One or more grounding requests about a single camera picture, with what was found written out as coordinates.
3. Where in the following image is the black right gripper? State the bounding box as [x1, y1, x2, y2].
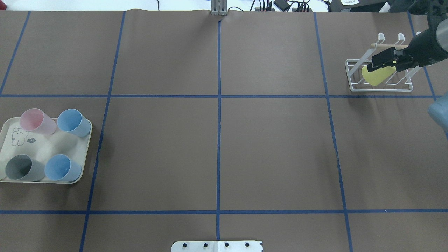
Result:
[371, 16, 448, 72]

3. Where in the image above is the yellow plastic cup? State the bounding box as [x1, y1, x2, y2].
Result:
[361, 66, 396, 86]

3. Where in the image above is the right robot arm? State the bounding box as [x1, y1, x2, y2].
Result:
[373, 13, 447, 141]

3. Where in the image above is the wooden rack dowel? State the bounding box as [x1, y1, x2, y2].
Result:
[369, 43, 408, 50]

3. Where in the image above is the blue plastic cup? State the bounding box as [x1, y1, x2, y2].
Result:
[57, 109, 92, 137]
[44, 154, 83, 182]

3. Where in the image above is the pink plastic cup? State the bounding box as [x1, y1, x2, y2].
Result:
[19, 108, 57, 135]

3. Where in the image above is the grey plastic cup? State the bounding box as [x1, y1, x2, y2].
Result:
[5, 154, 45, 182]

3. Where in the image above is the black box with label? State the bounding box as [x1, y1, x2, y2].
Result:
[328, 0, 390, 13]

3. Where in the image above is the orange black usb hub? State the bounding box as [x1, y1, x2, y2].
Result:
[252, 0, 275, 12]

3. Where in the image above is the cream plastic tray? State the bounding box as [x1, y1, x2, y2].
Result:
[0, 117, 92, 184]

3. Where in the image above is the white wire cup rack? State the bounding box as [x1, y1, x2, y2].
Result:
[345, 33, 421, 92]

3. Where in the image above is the aluminium frame post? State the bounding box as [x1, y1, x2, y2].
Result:
[211, 0, 228, 16]

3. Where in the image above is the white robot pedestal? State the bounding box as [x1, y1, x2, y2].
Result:
[171, 240, 264, 252]

